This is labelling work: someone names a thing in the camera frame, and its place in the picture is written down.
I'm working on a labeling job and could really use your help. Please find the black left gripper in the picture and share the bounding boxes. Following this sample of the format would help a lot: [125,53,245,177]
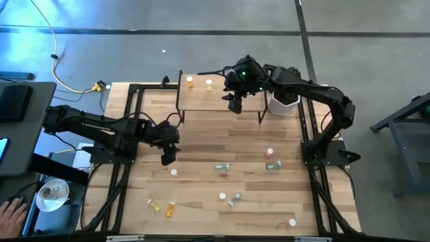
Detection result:
[149,121,181,166]

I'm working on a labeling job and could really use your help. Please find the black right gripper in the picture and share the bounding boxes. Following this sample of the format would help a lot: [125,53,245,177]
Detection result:
[220,56,269,115]

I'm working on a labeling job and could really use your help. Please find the wooden shelf black metal legs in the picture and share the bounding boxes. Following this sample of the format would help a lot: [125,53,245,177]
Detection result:
[175,69,269,124]

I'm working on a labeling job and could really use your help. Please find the white box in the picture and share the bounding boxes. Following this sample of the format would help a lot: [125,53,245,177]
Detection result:
[72,143,94,169]

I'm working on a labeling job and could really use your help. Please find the black desk beam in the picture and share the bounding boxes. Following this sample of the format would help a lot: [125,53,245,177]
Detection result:
[29,153,90,186]

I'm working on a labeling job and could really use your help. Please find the grey bin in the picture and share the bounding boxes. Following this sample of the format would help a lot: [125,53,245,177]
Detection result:
[32,181,87,236]

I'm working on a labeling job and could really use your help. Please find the clear glass bowl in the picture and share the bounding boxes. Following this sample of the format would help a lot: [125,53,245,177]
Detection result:
[35,178,71,212]

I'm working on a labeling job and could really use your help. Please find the white cup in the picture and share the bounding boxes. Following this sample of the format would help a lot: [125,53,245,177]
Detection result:
[39,186,53,201]

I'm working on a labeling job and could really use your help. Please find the grey desk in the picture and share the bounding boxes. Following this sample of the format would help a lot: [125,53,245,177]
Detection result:
[0,81,57,178]

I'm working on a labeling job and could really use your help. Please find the black computer mouse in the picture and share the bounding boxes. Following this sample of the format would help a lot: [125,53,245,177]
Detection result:
[5,194,26,211]

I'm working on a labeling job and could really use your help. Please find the black rectangular device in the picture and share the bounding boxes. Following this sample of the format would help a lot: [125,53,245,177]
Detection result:
[0,84,34,123]

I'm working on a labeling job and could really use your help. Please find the phone with blue screen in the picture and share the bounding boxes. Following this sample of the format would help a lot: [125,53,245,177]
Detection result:
[0,137,10,166]

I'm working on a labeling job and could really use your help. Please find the person's hand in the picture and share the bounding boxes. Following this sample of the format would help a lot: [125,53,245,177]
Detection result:
[0,197,28,238]

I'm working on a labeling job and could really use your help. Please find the black flat bar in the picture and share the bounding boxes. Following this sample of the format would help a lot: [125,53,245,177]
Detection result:
[0,71,35,81]

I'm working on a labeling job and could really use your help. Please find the grey metal cart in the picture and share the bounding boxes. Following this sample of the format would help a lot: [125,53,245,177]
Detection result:
[370,91,430,198]

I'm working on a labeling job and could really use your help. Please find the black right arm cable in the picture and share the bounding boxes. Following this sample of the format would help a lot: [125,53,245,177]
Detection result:
[197,65,238,75]

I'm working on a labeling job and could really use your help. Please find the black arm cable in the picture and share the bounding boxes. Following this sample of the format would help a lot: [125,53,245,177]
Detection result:
[197,65,238,75]
[122,110,185,134]

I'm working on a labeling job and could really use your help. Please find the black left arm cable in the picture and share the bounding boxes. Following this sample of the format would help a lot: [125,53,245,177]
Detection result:
[122,110,185,134]

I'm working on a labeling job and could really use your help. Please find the black aluminium table frame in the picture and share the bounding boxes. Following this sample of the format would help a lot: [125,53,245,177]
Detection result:
[79,82,363,242]

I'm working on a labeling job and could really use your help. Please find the silver metal bracket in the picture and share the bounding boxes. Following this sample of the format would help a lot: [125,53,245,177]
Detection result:
[294,236,333,242]
[105,235,145,242]

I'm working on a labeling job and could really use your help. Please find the pale yellow floor cable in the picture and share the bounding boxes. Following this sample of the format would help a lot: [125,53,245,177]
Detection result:
[29,0,103,94]

